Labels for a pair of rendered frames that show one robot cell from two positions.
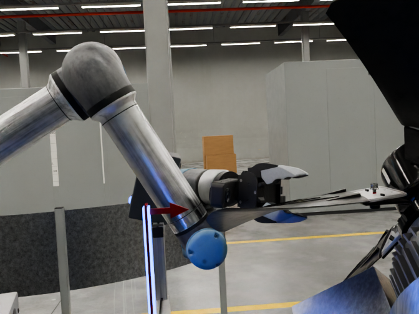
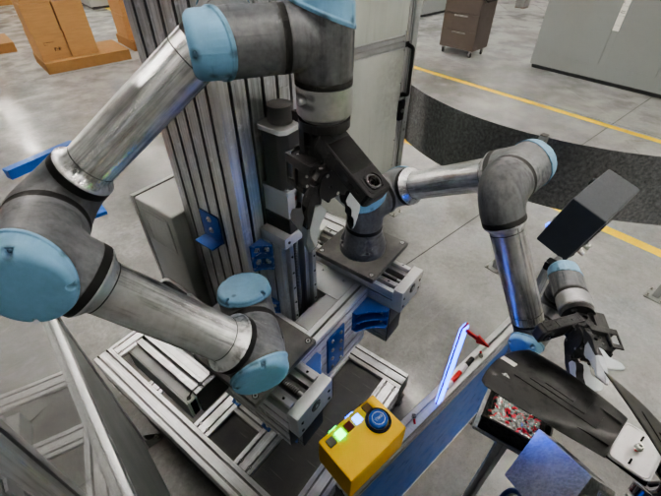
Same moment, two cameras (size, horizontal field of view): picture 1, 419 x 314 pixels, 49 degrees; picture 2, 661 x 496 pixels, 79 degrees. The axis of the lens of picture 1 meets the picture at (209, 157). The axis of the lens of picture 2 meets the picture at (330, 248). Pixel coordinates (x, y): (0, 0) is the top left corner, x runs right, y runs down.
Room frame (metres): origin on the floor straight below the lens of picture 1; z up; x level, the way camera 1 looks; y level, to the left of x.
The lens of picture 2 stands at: (0.11, -0.17, 1.90)
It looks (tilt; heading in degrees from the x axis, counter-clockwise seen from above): 41 degrees down; 53
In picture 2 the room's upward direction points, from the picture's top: straight up
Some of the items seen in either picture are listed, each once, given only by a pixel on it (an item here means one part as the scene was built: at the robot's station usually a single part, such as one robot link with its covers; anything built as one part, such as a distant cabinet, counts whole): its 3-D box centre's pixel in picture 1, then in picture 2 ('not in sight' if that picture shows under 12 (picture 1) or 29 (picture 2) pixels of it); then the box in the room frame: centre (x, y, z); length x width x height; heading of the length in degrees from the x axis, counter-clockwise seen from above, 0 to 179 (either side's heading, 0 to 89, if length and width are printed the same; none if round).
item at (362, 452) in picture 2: not in sight; (361, 445); (0.38, 0.09, 1.02); 0.16 x 0.10 x 0.11; 4
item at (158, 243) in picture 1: (159, 261); (541, 282); (1.21, 0.15, 0.96); 0.03 x 0.03 x 0.20; 4
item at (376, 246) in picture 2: not in sight; (363, 234); (0.80, 0.57, 1.09); 0.15 x 0.15 x 0.10
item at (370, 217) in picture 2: not in sight; (367, 204); (0.80, 0.57, 1.20); 0.13 x 0.12 x 0.14; 7
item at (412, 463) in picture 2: not in sight; (433, 440); (0.78, 0.12, 0.45); 0.82 x 0.02 x 0.66; 4
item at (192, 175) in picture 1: (195, 187); (567, 283); (1.00, 0.03, 1.17); 0.11 x 0.08 x 0.09; 41
